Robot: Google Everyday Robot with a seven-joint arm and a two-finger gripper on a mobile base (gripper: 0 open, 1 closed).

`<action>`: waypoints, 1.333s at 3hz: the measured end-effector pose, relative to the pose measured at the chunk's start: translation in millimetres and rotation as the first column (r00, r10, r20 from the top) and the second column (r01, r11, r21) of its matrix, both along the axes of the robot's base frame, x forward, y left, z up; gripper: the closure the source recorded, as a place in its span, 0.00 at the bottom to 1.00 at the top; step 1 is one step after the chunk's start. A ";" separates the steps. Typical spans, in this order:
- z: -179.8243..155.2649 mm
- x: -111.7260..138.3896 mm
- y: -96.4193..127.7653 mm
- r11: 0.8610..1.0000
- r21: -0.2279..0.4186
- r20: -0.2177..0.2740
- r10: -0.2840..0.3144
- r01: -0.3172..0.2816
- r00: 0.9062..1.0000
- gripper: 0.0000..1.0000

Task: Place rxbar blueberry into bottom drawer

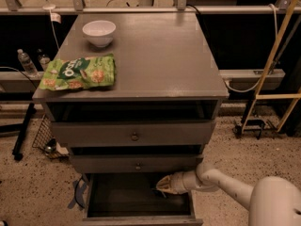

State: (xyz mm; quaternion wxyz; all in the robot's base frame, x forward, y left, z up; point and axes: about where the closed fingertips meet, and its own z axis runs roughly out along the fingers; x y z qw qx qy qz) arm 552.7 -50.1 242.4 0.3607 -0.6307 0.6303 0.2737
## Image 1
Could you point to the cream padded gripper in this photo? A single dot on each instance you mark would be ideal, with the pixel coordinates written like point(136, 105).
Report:
point(177, 185)

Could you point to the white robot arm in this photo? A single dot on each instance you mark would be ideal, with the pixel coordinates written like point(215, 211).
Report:
point(272, 201)

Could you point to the grey middle drawer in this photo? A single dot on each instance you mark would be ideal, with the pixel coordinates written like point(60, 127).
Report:
point(134, 163)

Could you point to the grey top drawer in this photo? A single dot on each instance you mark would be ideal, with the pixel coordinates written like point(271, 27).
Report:
point(95, 134)

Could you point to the grey open bottom drawer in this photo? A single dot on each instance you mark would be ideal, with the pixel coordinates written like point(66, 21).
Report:
point(126, 199)

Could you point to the grey drawer cabinet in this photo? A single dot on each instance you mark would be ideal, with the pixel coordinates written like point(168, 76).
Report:
point(165, 73)

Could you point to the green snack chip bag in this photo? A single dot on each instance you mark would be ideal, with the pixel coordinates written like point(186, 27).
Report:
point(81, 73)

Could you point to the black pole on floor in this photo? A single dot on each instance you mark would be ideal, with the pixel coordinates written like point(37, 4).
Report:
point(18, 156)

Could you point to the white ceramic bowl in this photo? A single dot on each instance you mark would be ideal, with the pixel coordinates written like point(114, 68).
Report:
point(99, 33)

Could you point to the clear plastic water bottle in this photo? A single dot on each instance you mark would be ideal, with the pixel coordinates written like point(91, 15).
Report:
point(27, 63)

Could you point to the black wire basket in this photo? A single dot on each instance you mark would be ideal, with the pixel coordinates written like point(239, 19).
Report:
point(45, 141)

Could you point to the yellow wooden ladder frame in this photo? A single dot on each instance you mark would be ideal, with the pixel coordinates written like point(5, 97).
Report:
point(274, 56)

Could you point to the grey metal rail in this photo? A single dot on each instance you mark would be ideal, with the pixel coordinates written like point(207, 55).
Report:
point(202, 10)

